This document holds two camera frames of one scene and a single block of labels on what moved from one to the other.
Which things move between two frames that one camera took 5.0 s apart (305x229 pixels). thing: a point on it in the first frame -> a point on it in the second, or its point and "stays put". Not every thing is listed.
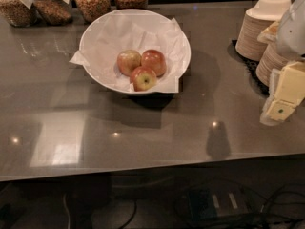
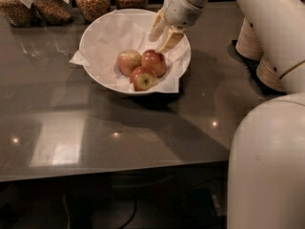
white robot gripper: (293, 32) -> (181, 10)
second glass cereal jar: (53, 4) stays put
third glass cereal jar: (92, 1) stays put
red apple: (155, 60) stays put
